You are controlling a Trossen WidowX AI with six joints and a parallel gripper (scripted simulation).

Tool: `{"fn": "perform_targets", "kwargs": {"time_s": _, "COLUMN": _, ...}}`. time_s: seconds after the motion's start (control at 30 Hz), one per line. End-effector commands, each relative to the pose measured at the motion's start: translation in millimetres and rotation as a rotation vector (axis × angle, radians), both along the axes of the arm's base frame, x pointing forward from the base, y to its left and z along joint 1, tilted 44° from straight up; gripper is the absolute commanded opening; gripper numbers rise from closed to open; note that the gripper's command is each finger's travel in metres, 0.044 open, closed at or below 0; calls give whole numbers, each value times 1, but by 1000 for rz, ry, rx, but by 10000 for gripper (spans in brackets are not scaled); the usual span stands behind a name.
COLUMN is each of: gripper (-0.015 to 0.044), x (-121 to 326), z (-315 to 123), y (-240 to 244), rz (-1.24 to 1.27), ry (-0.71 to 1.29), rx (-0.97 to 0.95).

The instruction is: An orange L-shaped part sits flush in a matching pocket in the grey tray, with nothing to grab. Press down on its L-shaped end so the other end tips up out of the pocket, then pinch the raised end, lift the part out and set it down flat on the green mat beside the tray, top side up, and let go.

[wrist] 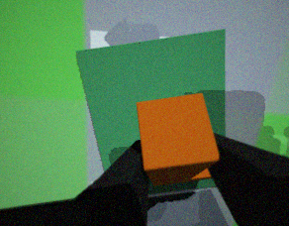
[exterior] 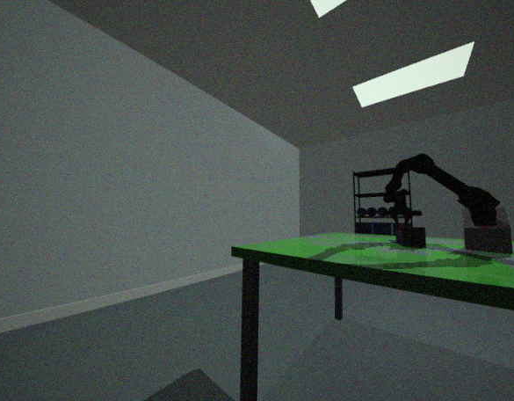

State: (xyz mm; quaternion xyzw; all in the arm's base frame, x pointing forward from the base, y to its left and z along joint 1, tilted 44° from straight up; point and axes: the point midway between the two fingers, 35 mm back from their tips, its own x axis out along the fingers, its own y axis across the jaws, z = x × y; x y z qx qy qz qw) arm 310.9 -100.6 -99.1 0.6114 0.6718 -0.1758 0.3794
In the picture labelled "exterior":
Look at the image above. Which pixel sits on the green flat mat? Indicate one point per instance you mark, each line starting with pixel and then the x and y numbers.
pixel 410 236

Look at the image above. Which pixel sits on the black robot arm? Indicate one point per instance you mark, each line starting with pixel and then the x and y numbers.
pixel 482 205

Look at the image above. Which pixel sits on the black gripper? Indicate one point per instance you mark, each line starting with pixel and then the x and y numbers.
pixel 401 206

